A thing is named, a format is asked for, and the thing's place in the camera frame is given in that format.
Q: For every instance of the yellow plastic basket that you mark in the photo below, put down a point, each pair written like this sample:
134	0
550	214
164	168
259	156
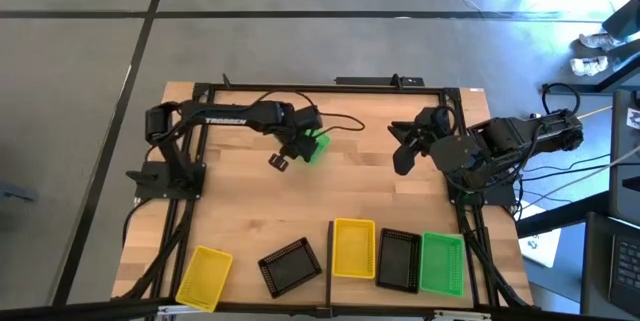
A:
204	278
353	248

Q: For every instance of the person's leg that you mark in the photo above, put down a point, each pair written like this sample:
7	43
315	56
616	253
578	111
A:
625	21
627	56

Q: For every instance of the silver aluminium bracket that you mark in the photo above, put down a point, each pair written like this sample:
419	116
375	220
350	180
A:
185	310
462	315

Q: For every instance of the grey computer case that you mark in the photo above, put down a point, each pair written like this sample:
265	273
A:
625	176

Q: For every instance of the white paper sheet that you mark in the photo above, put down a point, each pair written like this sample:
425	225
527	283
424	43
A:
540	248

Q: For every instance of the person's white shoe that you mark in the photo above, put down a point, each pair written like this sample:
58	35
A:
589	66
595	41

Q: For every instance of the black plastic basket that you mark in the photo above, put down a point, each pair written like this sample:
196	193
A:
398	261
290	267

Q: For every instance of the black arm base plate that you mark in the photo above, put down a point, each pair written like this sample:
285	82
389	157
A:
500	198
150	188

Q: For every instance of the black metal table frame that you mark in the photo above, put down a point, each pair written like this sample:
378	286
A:
380	89

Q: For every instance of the black desk leg bar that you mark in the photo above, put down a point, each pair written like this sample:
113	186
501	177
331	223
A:
560	216

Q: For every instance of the dark grey floor object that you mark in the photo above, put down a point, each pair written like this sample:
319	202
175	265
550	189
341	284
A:
17	193

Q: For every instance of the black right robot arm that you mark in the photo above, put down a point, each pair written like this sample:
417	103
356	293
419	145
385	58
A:
515	143

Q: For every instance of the green plastic basket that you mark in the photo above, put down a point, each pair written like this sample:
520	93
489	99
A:
320	147
442	263

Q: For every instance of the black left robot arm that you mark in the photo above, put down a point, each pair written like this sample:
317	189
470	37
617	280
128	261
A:
225	120

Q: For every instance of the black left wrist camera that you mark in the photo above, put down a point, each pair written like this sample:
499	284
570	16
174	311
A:
307	118

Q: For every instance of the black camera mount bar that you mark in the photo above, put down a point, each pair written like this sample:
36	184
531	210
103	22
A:
370	81

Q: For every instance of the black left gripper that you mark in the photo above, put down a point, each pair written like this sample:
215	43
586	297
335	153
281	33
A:
297	143

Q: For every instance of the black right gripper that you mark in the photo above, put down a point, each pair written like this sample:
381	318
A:
425	131

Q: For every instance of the black laptop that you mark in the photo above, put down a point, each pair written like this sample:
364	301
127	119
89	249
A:
625	261

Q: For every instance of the small black frame clamp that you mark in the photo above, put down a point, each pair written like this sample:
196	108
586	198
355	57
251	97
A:
226	81

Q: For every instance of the black desk foot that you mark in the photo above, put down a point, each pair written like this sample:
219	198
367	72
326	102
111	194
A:
600	89

